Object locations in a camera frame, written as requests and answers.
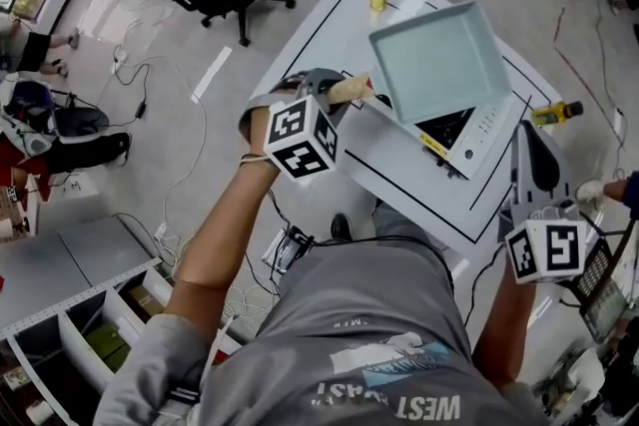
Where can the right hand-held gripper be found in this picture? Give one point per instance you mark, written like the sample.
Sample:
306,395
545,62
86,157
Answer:
549,244

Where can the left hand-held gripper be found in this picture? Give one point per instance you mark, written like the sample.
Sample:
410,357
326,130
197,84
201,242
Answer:
299,139

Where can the white induction cooktop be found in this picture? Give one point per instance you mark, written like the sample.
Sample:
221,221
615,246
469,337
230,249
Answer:
491,129

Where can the square light green pan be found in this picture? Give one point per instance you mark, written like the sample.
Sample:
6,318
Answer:
439,60

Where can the person's right forearm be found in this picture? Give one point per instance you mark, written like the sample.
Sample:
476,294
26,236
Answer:
504,329

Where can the person's left forearm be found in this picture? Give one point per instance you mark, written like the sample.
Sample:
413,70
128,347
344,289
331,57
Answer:
224,234

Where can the small yellow-label oil bottle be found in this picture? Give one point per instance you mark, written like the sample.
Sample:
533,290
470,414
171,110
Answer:
551,114

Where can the white floor strip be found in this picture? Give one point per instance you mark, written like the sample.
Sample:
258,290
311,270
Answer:
212,74

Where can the person's black shoe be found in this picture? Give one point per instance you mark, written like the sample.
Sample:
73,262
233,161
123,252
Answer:
340,228

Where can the black perforated metal chair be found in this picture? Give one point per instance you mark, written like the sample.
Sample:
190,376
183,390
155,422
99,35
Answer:
606,294

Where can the person's grey trousers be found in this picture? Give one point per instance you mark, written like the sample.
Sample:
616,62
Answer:
404,227

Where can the small black screen device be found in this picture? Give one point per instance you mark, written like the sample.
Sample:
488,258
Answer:
287,249

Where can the person's grey shirt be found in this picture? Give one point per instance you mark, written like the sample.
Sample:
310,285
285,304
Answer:
349,339

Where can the white open shelf cabinet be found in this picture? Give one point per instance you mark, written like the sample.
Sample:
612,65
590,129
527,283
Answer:
75,329

